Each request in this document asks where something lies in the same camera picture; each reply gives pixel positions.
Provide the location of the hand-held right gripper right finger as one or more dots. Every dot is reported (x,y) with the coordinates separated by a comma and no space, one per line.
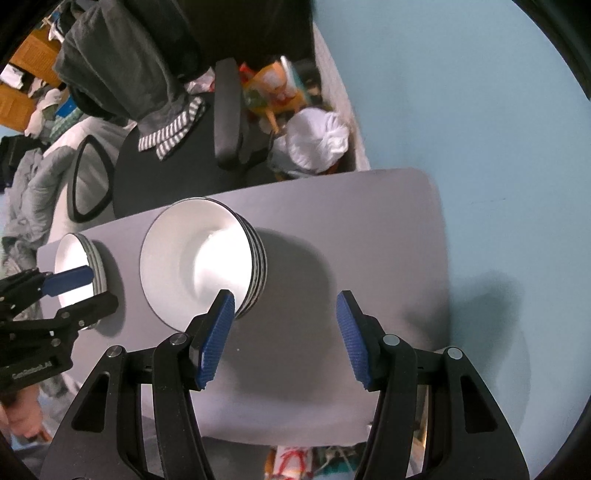
(353,341)

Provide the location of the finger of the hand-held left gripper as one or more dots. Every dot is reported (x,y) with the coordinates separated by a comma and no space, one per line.
(87,311)
(69,279)

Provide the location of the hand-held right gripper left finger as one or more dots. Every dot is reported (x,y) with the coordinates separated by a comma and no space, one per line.
(217,337)

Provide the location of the person's left hand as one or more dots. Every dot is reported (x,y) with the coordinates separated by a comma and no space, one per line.
(23,415)

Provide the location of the grey duvet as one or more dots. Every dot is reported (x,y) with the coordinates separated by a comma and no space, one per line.
(27,203)

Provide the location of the colourful packaging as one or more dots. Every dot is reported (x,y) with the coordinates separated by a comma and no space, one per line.
(300,464)

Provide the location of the bed with grey sheet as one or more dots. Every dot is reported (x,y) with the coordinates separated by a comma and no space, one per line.
(97,134)

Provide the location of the black office chair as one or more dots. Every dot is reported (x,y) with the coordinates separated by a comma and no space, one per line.
(184,170)

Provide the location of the wooden cabinet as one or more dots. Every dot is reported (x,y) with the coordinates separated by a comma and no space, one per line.
(23,92)

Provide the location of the white plastic bag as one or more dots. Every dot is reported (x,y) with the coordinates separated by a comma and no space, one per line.
(314,138)

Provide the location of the dark grey hoodie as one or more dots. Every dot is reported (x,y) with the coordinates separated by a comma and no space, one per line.
(115,69)

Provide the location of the orange printed bag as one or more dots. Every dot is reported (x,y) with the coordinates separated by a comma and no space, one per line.
(274,90)

